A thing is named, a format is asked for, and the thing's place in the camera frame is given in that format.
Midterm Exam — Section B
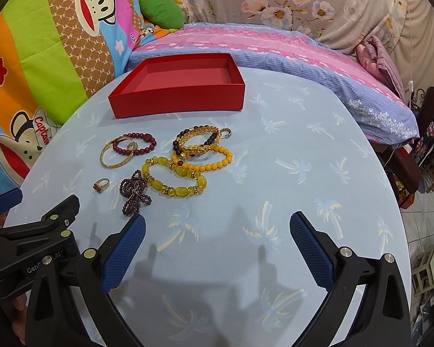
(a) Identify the dark red bead bracelet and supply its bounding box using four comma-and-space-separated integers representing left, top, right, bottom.
111, 132, 157, 157

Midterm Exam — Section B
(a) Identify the light blue palm tablecloth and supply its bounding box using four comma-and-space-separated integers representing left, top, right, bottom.
6, 68, 411, 346

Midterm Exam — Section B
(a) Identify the colourful monkey cartoon blanket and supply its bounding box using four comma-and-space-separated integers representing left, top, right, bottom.
0, 0, 144, 193

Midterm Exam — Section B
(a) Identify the person's left hand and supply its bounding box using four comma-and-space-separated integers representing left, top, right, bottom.
11, 294, 27, 345

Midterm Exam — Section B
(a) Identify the pink and blue pillow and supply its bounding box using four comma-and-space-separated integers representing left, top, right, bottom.
126, 23, 420, 145

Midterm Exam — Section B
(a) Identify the orange yellow bead bracelet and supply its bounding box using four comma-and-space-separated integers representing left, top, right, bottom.
170, 144, 233, 173

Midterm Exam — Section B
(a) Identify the thin gold bangle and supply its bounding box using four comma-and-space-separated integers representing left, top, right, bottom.
99, 135, 139, 169

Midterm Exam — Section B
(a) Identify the green plush pillow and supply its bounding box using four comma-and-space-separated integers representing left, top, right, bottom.
139, 0, 185, 30

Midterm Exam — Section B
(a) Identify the yellow stone bead bracelet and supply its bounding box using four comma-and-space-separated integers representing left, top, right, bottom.
141, 155, 209, 198

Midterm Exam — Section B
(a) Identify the small gold ring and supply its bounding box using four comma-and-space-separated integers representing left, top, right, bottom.
92, 177, 111, 194

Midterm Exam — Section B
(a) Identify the pink folded cloth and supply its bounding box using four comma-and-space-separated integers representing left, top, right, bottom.
355, 35, 409, 105

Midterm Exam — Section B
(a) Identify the gold chain link bracelet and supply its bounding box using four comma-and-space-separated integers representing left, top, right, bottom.
176, 124, 233, 158

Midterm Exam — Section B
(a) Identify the grey floral duvet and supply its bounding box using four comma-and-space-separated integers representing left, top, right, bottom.
173, 0, 434, 88

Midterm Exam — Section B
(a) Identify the red cardboard tray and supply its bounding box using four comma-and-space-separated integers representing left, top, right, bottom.
108, 53, 245, 119

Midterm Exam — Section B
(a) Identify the purple garnet bead strand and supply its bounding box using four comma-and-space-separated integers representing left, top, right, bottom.
120, 170, 152, 216

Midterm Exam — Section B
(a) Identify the black bead gold charm bracelet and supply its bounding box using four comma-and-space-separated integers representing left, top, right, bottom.
171, 128, 220, 161

